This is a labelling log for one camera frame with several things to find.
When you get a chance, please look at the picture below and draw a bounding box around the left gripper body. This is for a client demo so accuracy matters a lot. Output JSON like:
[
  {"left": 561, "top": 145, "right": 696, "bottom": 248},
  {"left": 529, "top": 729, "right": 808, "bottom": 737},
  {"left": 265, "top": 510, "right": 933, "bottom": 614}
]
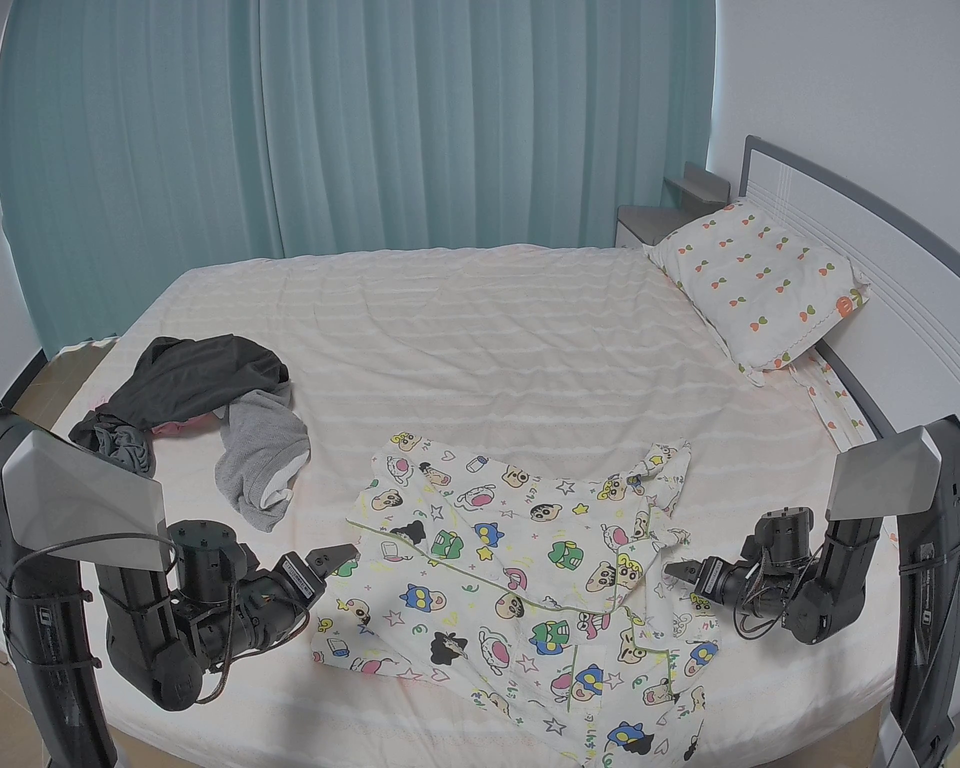
[{"left": 223, "top": 550, "right": 336, "bottom": 661}]

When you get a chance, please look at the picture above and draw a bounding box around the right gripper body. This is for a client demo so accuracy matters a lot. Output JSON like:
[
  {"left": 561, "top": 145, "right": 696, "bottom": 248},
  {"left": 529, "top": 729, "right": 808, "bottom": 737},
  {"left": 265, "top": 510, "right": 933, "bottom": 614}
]
[{"left": 692, "top": 557, "right": 756, "bottom": 609}]

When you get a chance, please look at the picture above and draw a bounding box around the white printed pyjama top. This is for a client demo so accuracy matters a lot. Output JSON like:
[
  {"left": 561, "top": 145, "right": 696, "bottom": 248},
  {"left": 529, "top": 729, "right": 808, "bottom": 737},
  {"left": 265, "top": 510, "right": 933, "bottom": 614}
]
[{"left": 311, "top": 430, "right": 723, "bottom": 768}]

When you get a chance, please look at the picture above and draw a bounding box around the grey garment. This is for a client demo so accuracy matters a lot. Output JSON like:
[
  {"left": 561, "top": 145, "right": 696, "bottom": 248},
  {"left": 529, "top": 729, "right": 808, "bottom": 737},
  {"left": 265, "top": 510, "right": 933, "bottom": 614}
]
[{"left": 214, "top": 389, "right": 312, "bottom": 536}]

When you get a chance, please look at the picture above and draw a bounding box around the pink garment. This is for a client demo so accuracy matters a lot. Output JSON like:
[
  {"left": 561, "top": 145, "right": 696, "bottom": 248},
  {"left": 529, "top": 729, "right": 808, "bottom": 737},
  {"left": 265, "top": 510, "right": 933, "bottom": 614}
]
[{"left": 152, "top": 414, "right": 228, "bottom": 439}]

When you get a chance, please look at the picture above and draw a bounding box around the black garment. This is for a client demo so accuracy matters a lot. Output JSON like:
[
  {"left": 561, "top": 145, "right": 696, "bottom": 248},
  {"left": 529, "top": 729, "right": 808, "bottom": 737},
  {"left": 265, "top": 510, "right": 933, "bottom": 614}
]
[{"left": 69, "top": 335, "right": 292, "bottom": 480}]

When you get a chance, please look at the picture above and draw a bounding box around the white printed pillow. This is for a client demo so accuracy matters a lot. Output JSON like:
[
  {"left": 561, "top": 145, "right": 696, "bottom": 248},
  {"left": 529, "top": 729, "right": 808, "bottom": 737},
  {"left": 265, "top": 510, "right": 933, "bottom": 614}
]
[{"left": 645, "top": 198, "right": 873, "bottom": 388}]

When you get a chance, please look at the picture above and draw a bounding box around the bed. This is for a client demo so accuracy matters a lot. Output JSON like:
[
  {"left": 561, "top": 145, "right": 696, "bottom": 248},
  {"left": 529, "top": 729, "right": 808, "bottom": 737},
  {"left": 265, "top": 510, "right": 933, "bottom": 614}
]
[{"left": 45, "top": 133, "right": 960, "bottom": 768}]

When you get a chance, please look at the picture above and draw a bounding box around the grey and white bedside table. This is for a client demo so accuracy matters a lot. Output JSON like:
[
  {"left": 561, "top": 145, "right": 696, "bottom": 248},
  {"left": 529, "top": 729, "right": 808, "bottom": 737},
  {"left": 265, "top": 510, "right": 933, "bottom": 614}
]
[{"left": 615, "top": 160, "right": 733, "bottom": 249}]

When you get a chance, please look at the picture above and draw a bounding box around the blue-green curtain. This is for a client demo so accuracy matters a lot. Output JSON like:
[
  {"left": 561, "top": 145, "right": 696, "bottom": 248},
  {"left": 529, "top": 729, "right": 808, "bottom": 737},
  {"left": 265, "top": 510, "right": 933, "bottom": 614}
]
[
  {"left": 0, "top": 0, "right": 265, "bottom": 363},
  {"left": 255, "top": 0, "right": 723, "bottom": 261}
]

